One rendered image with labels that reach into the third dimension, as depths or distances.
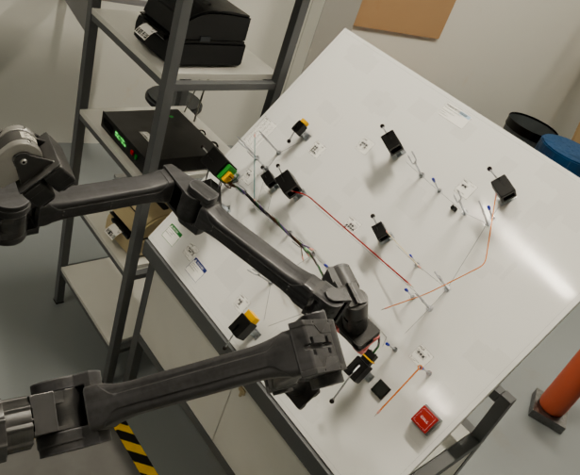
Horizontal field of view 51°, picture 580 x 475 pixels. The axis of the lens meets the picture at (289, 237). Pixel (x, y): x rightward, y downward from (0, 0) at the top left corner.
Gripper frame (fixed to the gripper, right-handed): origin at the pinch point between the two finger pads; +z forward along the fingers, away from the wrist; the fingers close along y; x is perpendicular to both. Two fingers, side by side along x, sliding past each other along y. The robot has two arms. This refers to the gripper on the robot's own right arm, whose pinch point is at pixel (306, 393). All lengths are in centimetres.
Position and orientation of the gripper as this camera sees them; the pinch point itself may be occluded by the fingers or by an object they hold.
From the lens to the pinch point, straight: 151.7
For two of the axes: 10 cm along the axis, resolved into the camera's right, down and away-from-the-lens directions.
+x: -7.5, 6.5, -0.9
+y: -5.9, -6.0, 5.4
